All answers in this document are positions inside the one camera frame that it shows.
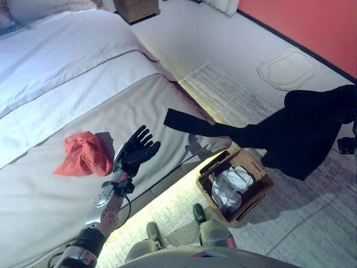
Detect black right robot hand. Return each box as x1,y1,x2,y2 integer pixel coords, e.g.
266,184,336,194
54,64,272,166
341,85,357,126

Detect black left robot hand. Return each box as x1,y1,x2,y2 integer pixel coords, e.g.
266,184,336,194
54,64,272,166
113,125,162,178

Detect orange garment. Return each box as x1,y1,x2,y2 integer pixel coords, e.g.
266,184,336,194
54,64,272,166
52,130,115,178

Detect black garment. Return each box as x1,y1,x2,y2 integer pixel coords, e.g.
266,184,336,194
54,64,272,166
162,85,356,182

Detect white garment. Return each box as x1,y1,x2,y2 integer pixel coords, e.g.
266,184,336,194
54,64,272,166
211,165,255,216

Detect beige wooden bed base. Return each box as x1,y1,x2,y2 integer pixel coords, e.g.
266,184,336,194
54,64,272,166
115,157,215,209

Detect bed with beige cover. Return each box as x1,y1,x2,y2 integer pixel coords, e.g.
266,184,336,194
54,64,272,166
0,8,233,268

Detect brown wicker basket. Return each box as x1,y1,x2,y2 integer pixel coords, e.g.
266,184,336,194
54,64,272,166
195,149,275,223

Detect small white oval mat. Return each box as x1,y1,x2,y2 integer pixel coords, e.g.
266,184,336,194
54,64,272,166
257,48,319,92

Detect white duvet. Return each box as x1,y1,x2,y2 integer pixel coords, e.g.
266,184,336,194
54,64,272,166
0,9,180,170

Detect grey robot torso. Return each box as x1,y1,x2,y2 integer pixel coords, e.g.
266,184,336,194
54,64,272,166
119,245,303,268

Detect grey woven rug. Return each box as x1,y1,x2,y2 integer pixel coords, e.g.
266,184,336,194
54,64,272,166
96,61,357,268

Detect brown wooden nightstand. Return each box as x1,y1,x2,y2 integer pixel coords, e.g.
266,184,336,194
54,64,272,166
113,0,162,25

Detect white curtain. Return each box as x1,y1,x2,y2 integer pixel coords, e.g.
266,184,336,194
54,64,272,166
205,0,240,18

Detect beige pillow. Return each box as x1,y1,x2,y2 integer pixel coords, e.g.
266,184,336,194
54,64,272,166
7,0,104,22

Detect dark patterned cushion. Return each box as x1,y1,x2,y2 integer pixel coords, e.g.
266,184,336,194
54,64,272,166
0,5,19,36

